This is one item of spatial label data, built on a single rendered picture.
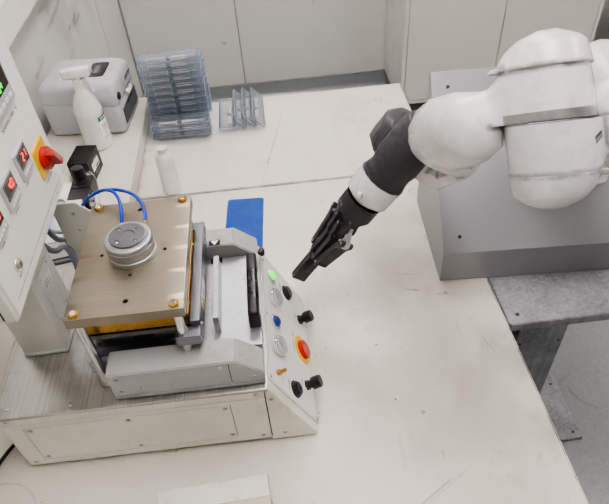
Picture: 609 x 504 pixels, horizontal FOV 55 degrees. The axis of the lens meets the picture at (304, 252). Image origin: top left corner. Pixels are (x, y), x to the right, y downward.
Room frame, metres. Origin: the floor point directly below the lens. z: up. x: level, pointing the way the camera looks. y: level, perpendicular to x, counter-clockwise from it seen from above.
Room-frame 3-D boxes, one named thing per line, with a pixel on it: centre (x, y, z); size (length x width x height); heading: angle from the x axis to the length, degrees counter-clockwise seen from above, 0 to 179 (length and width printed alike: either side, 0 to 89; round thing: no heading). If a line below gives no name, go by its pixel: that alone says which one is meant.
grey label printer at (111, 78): (1.69, 0.62, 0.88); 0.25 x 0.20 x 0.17; 87
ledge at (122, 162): (1.39, 0.61, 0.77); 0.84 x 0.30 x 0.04; 3
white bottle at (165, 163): (1.34, 0.36, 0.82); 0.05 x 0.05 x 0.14
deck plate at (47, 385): (0.71, 0.32, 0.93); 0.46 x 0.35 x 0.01; 92
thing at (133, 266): (0.73, 0.31, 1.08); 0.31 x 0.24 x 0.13; 2
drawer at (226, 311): (0.71, 0.23, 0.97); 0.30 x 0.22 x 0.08; 92
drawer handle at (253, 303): (0.72, 0.10, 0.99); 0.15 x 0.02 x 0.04; 2
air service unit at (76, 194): (0.93, 0.42, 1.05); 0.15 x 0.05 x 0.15; 2
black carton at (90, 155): (1.39, 0.59, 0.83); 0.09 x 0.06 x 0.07; 175
